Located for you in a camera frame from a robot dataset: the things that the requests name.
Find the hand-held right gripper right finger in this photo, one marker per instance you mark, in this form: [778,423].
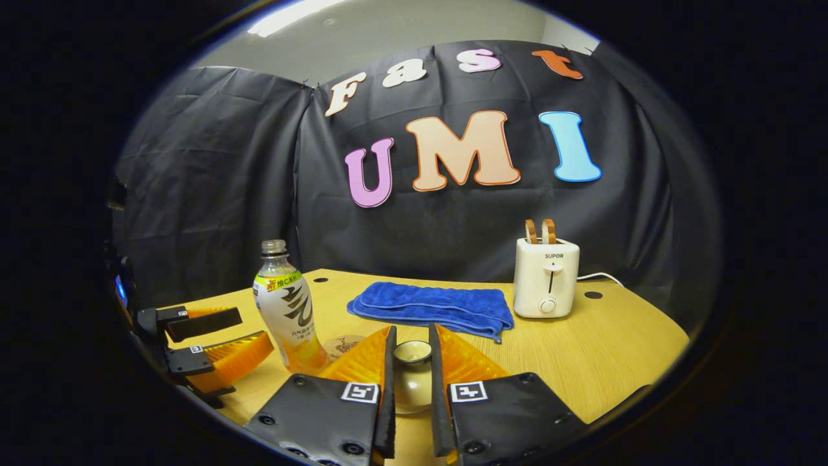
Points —
[504,421]

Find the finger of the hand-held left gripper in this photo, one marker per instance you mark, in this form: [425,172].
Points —
[191,360]
[204,325]

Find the round wooden coaster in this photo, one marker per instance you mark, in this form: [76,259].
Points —
[339,344]

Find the white toaster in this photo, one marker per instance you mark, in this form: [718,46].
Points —
[546,285]

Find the cream teacup lid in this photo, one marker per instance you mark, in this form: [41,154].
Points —
[413,353]

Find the clear plastic water bottle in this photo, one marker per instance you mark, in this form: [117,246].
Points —
[288,310]

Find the blue folded towel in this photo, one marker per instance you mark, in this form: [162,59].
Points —
[427,304]

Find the black backdrop cloth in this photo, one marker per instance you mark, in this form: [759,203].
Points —
[453,233]

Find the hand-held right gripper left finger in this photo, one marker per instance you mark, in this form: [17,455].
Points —
[323,414]

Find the brown toast slice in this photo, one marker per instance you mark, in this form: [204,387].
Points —
[549,231]
[530,232]

